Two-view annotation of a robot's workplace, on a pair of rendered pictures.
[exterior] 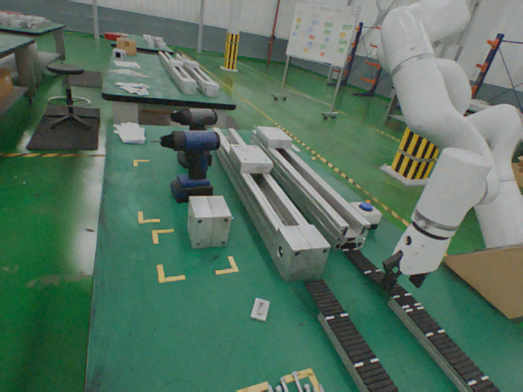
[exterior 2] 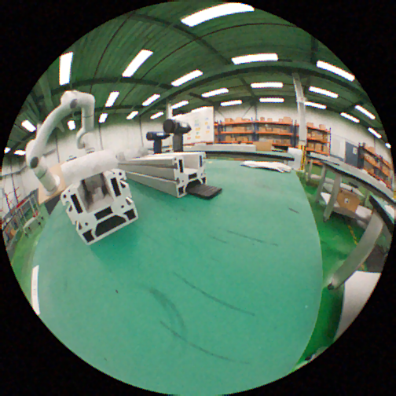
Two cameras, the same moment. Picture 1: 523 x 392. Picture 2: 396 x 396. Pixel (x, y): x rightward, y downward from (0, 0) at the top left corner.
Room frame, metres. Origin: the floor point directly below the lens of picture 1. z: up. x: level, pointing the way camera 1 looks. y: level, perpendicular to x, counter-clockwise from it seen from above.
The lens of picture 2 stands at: (1.61, 0.14, 0.88)
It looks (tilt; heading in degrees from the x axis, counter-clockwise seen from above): 26 degrees down; 157
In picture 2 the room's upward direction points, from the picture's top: 4 degrees counter-clockwise
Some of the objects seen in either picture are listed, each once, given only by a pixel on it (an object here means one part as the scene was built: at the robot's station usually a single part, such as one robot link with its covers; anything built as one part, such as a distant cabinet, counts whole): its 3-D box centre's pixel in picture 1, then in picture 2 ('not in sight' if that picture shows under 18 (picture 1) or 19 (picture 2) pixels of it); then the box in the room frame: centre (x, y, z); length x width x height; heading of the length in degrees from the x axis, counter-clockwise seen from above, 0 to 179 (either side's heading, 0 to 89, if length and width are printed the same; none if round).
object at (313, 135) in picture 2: not in sight; (312, 143); (-0.66, 10.10, 1.55); 2.83 x 0.98 x 3.10; 27
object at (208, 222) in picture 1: (212, 221); not in sight; (0.67, 0.11, 0.83); 0.11 x 0.10 x 0.10; 114
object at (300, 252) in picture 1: (303, 251); not in sight; (0.62, -0.13, 0.83); 0.12 x 0.09 x 0.10; 114
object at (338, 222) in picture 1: (293, 174); (96, 178); (1.09, -0.11, 0.82); 0.80 x 0.10 x 0.09; 24
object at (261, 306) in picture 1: (260, 309); not in sight; (0.45, -0.04, 0.78); 0.05 x 0.03 x 0.01; 173
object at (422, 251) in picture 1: (421, 245); not in sight; (0.55, -0.35, 0.95); 0.10 x 0.07 x 0.11; 114
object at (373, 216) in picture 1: (360, 215); not in sight; (0.89, -0.33, 0.81); 0.10 x 0.08 x 0.06; 114
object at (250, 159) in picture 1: (249, 162); (131, 156); (1.02, 0.07, 0.87); 0.16 x 0.11 x 0.07; 24
